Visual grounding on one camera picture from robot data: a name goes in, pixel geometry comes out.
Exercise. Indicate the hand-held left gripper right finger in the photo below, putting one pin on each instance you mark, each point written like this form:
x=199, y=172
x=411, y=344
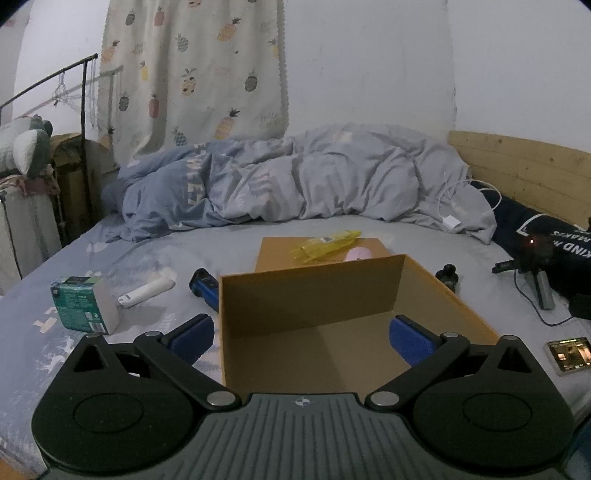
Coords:
x=406, y=341

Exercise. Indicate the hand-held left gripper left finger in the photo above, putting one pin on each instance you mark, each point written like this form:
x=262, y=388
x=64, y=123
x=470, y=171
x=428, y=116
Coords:
x=191, y=339

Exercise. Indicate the pink computer mouse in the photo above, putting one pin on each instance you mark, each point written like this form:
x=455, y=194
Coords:
x=356, y=254

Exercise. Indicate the yellow plastic packet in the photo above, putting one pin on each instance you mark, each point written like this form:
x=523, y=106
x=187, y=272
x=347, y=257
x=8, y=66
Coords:
x=323, y=244

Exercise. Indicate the blue and black device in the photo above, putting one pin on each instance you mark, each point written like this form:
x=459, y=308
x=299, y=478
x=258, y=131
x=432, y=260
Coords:
x=203, y=286

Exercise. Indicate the white tube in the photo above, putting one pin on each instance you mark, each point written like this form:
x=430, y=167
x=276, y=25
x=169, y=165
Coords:
x=143, y=293

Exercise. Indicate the small black knob-shaped object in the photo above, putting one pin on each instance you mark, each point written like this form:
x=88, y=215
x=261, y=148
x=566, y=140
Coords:
x=448, y=274

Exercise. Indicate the light printed bed sheet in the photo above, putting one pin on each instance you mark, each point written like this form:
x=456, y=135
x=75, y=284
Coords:
x=138, y=258

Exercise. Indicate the green and white box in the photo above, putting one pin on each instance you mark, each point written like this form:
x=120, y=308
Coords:
x=74, y=304

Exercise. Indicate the dark printed pillow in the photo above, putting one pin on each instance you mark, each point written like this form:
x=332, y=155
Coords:
x=517, y=221

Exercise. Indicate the smartphone with lit screen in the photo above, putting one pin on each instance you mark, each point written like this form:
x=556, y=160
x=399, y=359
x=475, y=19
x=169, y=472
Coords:
x=570, y=353

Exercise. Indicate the grey-blue duvet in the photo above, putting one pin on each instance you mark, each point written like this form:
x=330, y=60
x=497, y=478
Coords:
x=323, y=184

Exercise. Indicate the white cloth cover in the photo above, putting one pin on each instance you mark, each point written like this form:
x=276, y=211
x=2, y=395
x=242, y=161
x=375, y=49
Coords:
x=27, y=230

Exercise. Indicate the wooden cabinet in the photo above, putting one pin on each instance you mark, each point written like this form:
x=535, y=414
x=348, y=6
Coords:
x=97, y=161

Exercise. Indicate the wooden headboard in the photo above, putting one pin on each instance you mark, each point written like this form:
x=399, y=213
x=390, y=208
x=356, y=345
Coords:
x=508, y=161

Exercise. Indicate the black metal clothes rack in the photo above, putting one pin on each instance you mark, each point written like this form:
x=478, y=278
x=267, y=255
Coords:
x=83, y=115

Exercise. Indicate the white and green plush toy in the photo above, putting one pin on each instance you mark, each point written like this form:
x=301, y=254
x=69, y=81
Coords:
x=27, y=147

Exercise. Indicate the pineapple print curtain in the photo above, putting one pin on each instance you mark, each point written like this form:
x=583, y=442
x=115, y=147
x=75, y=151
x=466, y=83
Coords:
x=194, y=69

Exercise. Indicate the black camera on mini tripod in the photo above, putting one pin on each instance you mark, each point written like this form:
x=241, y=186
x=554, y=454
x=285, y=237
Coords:
x=540, y=281

